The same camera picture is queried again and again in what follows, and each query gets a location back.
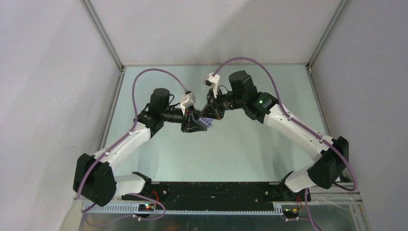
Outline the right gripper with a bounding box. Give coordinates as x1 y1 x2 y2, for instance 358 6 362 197
199 87 245 121

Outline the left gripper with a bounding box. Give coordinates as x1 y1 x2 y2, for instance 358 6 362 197
161 105 207 133

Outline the purple earbud charging case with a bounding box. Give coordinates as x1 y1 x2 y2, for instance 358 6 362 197
199 117 213 128

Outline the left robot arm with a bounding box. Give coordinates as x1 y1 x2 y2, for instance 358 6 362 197
73 88 212 206

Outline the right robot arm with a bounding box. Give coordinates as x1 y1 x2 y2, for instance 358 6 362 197
201 70 349 201

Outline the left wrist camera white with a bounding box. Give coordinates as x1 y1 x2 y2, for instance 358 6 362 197
180 91 195 115

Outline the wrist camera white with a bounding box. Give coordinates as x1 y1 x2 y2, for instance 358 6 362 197
180 91 195 115
204 73 220 99

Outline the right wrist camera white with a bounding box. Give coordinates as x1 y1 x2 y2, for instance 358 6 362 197
204 73 220 99

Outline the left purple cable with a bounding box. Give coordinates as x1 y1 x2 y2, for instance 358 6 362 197
76 68 192 229

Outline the purple cable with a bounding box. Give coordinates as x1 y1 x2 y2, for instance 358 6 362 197
213 57 359 231
76 68 192 229

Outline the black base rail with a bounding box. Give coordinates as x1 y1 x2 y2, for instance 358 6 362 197
141 181 311 211

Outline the grey slotted cable duct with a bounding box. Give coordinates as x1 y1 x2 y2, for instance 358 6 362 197
88 203 283 216

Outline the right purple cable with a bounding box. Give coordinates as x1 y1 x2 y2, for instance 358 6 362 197
213 57 359 231

